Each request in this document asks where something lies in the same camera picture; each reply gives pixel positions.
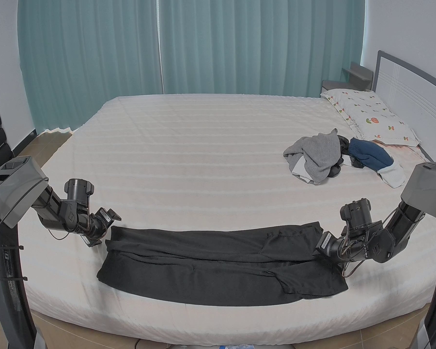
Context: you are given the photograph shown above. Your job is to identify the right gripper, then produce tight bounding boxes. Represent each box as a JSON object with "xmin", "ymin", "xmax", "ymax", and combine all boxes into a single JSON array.
[{"xmin": 317, "ymin": 231, "xmax": 349, "ymax": 262}]

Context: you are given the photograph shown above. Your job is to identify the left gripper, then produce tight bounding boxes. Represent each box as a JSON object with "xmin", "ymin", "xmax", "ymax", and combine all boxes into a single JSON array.
[{"xmin": 83, "ymin": 207, "xmax": 123, "ymax": 248}]

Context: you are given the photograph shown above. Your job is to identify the black T-shirt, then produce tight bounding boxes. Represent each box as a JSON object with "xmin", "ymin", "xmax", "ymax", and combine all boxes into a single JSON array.
[{"xmin": 96, "ymin": 221, "xmax": 349, "ymax": 304}]

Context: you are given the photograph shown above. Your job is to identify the pile of clothes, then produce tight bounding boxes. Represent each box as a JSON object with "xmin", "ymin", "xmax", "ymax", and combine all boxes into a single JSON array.
[{"xmin": 283, "ymin": 128, "xmax": 405, "ymax": 189}]

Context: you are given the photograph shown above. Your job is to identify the bed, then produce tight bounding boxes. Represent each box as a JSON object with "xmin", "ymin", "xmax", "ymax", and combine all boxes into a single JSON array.
[{"xmin": 16, "ymin": 49, "xmax": 436, "ymax": 344}]

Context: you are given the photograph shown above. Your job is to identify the white printed pillow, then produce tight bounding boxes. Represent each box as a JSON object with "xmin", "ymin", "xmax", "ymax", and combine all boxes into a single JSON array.
[{"xmin": 320, "ymin": 88, "xmax": 421, "ymax": 147}]

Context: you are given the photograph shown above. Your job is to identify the blue-green curtain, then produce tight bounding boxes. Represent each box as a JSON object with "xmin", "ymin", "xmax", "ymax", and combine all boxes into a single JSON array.
[
  {"xmin": 159, "ymin": 0, "xmax": 366, "ymax": 96},
  {"xmin": 18, "ymin": 0, "xmax": 164, "ymax": 134}
]

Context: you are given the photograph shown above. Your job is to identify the grey bedside table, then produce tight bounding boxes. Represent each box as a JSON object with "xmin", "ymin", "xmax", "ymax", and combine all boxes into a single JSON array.
[{"xmin": 321, "ymin": 62, "xmax": 374, "ymax": 93}]

